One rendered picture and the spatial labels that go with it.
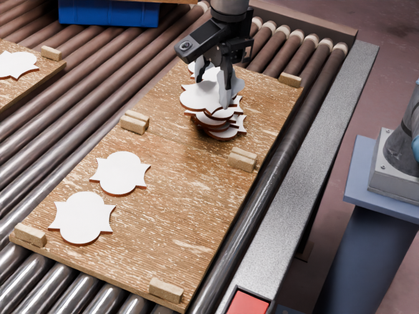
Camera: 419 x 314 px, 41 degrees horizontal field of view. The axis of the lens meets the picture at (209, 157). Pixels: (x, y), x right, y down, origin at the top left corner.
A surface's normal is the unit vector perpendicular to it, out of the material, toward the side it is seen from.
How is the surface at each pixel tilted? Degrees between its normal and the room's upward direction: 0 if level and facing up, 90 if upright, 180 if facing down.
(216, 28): 31
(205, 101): 4
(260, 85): 0
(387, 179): 90
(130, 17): 90
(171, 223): 0
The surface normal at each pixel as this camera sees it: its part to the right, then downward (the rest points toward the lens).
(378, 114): 0.13, -0.77
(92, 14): 0.16, 0.64
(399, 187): -0.31, 0.57
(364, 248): -0.65, 0.41
